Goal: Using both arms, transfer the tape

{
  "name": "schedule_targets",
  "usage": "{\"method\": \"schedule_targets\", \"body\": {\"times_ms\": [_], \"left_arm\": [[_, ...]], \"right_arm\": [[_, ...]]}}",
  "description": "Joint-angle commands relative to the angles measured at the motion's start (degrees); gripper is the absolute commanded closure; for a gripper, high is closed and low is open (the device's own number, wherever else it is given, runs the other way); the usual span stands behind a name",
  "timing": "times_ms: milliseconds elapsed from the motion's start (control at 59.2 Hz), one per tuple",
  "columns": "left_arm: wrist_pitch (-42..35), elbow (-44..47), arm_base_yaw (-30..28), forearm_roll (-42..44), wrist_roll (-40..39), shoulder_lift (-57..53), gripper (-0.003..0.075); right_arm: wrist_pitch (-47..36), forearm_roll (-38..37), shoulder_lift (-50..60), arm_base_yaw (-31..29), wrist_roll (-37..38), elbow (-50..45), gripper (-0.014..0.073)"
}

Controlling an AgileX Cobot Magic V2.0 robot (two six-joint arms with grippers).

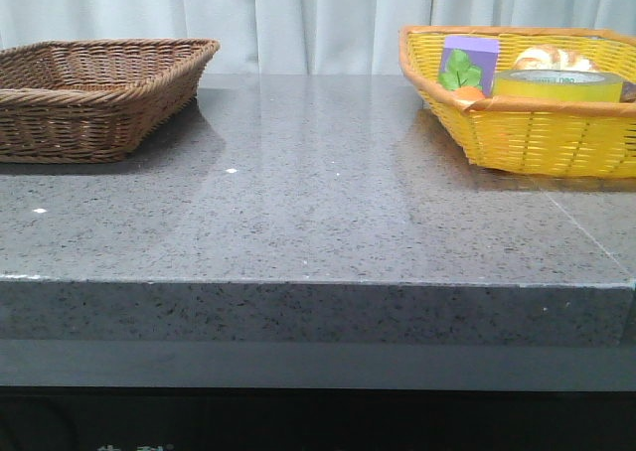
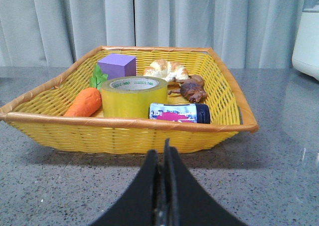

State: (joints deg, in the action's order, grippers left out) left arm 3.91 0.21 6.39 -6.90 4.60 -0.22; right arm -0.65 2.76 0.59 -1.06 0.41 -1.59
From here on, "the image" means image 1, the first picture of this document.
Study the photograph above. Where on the yellow woven basket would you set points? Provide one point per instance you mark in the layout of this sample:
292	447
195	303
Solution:
531	135

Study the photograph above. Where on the white curtain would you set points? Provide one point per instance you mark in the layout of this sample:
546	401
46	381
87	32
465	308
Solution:
307	37

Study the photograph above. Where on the brown wicker basket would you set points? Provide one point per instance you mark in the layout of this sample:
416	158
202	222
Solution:
94	101

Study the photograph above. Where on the toy carrot with green leaves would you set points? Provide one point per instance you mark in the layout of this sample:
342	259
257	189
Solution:
461	77

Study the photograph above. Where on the toy croissant bread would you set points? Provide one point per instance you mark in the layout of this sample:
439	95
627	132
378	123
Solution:
551	58

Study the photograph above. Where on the yellow packing tape roll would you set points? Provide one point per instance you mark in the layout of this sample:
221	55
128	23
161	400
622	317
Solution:
559	85

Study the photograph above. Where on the purple box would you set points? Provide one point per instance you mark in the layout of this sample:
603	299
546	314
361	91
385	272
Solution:
483	52

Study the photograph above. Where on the dark brown toy pastry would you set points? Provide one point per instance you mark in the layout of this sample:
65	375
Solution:
628	93

